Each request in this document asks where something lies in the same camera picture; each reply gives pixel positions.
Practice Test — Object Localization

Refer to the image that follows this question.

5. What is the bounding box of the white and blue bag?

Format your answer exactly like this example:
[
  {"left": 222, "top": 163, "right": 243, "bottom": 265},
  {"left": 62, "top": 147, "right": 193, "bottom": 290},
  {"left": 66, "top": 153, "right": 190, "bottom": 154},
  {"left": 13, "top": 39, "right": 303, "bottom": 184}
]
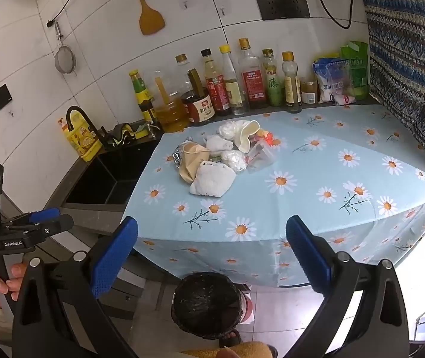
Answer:
[{"left": 312, "top": 58, "right": 352, "bottom": 104}]

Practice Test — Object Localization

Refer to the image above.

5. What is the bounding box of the wooden spatula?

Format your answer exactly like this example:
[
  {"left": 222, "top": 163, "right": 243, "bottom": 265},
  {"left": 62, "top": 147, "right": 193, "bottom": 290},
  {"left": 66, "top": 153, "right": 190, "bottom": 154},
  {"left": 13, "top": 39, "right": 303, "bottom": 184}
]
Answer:
[{"left": 125, "top": 0, "right": 166, "bottom": 36}]

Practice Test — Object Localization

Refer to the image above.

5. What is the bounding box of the yellow fuzzy garment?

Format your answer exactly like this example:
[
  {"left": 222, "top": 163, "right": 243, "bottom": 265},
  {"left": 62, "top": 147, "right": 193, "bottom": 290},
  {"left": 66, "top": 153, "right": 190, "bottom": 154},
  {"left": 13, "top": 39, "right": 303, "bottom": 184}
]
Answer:
[{"left": 180, "top": 340, "right": 279, "bottom": 358}]

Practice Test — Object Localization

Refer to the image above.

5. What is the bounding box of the black kitchen sink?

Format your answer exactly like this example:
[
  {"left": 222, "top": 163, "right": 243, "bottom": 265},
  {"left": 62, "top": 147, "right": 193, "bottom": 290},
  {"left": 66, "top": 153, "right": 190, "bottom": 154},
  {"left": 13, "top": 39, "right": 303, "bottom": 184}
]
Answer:
[{"left": 64, "top": 139, "right": 164, "bottom": 206}]

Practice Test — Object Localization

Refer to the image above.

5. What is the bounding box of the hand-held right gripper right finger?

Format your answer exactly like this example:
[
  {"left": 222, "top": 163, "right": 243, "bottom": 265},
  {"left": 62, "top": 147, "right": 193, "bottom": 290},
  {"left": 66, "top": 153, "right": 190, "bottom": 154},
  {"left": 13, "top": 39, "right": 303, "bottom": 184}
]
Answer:
[{"left": 285, "top": 214, "right": 411, "bottom": 358}]

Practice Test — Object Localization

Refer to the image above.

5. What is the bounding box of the pale label yellow cap bottle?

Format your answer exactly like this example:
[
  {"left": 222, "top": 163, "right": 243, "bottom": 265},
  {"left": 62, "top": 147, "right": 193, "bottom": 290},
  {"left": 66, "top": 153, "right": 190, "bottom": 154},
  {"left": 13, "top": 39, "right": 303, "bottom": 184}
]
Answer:
[{"left": 281, "top": 51, "right": 303, "bottom": 114}]

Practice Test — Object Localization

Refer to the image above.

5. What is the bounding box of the tall clear red label bottle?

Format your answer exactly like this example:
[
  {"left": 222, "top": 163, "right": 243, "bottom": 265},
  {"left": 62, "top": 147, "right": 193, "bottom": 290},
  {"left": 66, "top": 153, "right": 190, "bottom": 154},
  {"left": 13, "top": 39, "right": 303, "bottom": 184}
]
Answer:
[{"left": 238, "top": 38, "right": 268, "bottom": 109}]

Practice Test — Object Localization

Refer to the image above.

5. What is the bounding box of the black-bagged waste bin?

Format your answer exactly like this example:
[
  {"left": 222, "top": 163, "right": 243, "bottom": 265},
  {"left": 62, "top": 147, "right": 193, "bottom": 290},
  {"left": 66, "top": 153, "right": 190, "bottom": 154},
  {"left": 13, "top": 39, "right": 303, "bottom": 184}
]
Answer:
[{"left": 171, "top": 271, "right": 249, "bottom": 341}]

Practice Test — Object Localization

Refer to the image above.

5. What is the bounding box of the green label sauce bottle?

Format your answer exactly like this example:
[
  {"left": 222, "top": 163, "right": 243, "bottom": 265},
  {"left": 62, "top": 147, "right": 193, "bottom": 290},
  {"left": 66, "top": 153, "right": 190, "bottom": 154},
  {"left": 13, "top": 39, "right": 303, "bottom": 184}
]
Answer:
[{"left": 129, "top": 69, "right": 158, "bottom": 124}]

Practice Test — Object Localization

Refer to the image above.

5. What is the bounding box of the silver foil wrapper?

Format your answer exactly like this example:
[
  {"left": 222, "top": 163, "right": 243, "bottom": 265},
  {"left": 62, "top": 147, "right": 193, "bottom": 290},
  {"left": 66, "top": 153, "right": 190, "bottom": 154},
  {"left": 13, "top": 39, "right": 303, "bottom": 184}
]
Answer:
[{"left": 172, "top": 145, "right": 186, "bottom": 170}]

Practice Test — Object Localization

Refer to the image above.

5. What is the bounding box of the green pouch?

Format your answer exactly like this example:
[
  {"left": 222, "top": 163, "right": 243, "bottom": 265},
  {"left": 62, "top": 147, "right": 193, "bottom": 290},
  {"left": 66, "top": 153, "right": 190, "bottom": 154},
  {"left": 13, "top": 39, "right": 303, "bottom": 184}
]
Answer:
[{"left": 340, "top": 41, "right": 370, "bottom": 101}]

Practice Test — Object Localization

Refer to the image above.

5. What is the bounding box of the yellow green sponge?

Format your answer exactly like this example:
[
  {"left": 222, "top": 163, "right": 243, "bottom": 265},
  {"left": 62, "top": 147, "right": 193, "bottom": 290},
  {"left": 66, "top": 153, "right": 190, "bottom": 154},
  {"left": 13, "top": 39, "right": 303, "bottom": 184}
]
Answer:
[{"left": 134, "top": 122, "right": 154, "bottom": 139}]

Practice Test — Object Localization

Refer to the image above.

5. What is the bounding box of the black and yellow cloth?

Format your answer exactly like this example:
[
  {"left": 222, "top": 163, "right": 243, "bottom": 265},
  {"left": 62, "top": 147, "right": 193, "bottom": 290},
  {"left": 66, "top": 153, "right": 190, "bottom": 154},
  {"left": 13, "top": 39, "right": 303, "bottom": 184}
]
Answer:
[{"left": 111, "top": 122, "right": 137, "bottom": 147}]

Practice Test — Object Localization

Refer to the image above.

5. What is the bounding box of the metal mesh strainer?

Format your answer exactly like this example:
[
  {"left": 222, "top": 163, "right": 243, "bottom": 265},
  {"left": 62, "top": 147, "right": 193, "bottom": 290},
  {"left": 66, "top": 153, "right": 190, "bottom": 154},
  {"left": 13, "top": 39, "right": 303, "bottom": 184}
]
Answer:
[{"left": 53, "top": 20, "right": 77, "bottom": 76}]

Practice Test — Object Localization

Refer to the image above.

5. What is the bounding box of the clear plastic cup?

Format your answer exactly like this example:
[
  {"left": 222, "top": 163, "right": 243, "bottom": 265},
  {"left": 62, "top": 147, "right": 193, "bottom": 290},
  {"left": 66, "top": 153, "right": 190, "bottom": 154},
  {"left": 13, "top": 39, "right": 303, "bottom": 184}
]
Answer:
[{"left": 245, "top": 140, "right": 275, "bottom": 173}]

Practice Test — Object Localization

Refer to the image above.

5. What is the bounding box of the black cap red label bottle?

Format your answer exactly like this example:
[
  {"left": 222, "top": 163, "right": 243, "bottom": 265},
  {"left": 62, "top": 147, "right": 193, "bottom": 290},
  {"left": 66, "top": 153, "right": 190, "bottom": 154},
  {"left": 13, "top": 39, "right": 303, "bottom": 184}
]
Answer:
[{"left": 200, "top": 48, "right": 232, "bottom": 117}]

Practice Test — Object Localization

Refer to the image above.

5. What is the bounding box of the blue patterned curtain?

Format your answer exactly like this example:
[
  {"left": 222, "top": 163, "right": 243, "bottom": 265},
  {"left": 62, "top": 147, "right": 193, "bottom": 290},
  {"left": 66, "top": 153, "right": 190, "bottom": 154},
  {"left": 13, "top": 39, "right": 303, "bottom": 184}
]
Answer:
[{"left": 357, "top": 0, "right": 425, "bottom": 180}]

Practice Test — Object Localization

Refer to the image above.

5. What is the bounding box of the yellow dish soap bottle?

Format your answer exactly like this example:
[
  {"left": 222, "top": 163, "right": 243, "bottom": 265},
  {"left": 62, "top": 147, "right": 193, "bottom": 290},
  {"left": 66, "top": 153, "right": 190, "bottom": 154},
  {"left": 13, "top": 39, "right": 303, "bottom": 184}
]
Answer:
[{"left": 58, "top": 117, "right": 100, "bottom": 162}]

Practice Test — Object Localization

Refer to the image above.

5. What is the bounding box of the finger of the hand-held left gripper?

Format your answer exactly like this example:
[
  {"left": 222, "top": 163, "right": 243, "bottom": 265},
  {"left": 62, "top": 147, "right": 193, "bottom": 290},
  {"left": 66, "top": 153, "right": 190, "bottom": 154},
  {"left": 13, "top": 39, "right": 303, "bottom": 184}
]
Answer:
[
  {"left": 1, "top": 208, "right": 62, "bottom": 229},
  {"left": 18, "top": 214, "right": 75, "bottom": 240}
]

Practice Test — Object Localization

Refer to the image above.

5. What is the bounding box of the black wall outlet panel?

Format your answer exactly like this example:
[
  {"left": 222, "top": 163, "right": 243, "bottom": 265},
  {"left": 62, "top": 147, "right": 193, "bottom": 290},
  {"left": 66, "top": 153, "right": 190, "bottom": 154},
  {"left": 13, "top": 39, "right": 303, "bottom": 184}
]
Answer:
[{"left": 256, "top": 0, "right": 311, "bottom": 21}]

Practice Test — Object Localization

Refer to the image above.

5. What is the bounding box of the slim clear yellow cap bottle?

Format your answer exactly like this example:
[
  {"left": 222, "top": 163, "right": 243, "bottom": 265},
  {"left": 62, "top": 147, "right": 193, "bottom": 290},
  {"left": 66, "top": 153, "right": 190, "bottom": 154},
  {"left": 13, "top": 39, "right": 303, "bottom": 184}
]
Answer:
[{"left": 219, "top": 45, "right": 245, "bottom": 116}]

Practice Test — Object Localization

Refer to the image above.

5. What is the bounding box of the red snack wrapper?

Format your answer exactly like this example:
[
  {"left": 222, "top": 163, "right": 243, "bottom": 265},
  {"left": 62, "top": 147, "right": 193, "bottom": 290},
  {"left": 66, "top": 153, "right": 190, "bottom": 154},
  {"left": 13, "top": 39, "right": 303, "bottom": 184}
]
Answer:
[{"left": 257, "top": 130, "right": 277, "bottom": 147}]

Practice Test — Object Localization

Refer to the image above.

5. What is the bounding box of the small glass jar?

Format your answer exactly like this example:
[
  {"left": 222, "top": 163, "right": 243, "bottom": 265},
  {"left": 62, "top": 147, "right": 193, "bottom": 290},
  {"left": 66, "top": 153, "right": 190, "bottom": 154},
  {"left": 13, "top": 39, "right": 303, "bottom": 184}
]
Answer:
[{"left": 301, "top": 78, "right": 318, "bottom": 105}]

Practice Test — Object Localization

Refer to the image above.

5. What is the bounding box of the person's sandalled foot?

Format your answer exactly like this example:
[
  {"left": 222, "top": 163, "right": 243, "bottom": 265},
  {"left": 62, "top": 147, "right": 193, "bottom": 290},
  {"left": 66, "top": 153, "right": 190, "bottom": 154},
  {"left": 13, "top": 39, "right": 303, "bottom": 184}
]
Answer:
[{"left": 217, "top": 328, "right": 243, "bottom": 348}]

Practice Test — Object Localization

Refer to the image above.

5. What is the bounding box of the blue daisy print tablecloth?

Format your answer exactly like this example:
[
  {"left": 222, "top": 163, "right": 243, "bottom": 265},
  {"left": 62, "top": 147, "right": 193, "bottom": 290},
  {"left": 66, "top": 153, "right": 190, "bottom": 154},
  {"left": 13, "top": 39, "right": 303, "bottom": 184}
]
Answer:
[{"left": 121, "top": 104, "right": 425, "bottom": 288}]

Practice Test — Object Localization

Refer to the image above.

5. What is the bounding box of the clear cooking oil jug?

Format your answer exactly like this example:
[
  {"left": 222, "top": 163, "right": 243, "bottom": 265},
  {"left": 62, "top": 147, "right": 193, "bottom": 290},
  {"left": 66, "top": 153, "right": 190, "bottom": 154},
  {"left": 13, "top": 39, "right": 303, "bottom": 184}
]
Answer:
[{"left": 152, "top": 70, "right": 191, "bottom": 133}]

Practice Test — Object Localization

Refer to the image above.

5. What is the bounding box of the large white tissue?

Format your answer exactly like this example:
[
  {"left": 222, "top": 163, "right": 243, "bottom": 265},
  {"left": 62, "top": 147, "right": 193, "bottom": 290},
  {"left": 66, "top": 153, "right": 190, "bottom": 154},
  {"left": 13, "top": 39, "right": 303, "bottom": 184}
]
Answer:
[{"left": 189, "top": 160, "right": 237, "bottom": 197}]

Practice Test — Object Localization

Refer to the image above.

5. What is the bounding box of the green oil bottle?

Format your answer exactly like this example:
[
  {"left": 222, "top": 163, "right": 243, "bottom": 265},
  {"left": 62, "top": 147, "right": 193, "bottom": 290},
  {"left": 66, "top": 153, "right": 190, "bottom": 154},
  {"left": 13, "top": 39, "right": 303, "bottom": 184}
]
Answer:
[{"left": 261, "top": 48, "right": 285, "bottom": 107}]

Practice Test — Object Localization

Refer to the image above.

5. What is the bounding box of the black faucet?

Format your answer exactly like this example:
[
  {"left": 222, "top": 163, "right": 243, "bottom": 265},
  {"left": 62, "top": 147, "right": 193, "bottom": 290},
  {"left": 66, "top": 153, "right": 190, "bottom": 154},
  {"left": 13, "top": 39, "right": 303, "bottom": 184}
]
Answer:
[{"left": 65, "top": 105, "right": 105, "bottom": 147}]

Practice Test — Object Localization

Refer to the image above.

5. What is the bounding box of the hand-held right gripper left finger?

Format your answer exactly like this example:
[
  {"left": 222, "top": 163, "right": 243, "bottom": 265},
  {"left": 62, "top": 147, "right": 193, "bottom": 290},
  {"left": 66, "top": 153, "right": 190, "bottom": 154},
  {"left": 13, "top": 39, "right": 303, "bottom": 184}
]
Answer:
[{"left": 11, "top": 216, "right": 140, "bottom": 358}]

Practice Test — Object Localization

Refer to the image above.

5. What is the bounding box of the black wall switch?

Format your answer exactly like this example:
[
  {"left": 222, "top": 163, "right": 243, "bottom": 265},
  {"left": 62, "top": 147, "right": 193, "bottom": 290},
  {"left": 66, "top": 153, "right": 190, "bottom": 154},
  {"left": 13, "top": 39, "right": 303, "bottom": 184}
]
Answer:
[{"left": 0, "top": 84, "right": 13, "bottom": 112}]

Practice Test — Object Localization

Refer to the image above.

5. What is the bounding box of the crushed brown paper cup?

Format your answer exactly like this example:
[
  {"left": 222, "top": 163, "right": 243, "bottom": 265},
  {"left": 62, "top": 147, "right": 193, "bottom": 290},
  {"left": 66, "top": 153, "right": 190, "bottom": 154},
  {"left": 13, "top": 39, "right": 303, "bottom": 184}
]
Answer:
[{"left": 178, "top": 142, "right": 211, "bottom": 184}]

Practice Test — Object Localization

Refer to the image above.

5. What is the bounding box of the dark soy sauce jar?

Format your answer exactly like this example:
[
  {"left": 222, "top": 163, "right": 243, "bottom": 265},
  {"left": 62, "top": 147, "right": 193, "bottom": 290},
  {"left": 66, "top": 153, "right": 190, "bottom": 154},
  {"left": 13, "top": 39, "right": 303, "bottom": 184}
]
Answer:
[{"left": 180, "top": 69, "right": 215, "bottom": 124}]

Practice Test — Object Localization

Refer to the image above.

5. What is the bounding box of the clear bottle with gold cap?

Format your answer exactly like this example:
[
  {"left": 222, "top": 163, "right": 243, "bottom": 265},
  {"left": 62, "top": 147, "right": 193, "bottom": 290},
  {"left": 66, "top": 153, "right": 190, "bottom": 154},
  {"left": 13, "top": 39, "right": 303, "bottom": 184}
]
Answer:
[{"left": 174, "top": 54, "right": 194, "bottom": 95}]

